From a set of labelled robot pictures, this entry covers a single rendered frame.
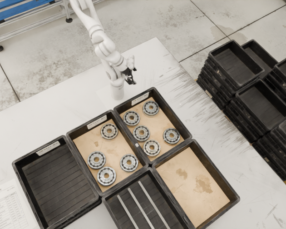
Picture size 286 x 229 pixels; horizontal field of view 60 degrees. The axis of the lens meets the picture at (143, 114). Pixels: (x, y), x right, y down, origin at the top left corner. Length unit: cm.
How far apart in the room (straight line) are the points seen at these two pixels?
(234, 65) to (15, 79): 215
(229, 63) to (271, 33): 133
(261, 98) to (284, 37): 138
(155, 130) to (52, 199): 69
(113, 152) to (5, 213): 68
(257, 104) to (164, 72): 93
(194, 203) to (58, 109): 104
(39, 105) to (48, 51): 128
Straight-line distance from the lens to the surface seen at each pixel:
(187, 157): 151
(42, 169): 151
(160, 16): 333
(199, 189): 148
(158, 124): 155
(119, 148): 148
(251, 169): 177
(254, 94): 244
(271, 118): 240
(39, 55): 301
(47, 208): 147
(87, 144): 150
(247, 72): 240
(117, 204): 141
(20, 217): 164
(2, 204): 169
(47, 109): 179
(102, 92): 179
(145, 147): 145
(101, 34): 131
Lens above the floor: 223
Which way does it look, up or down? 64 degrees down
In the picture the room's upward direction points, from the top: 9 degrees clockwise
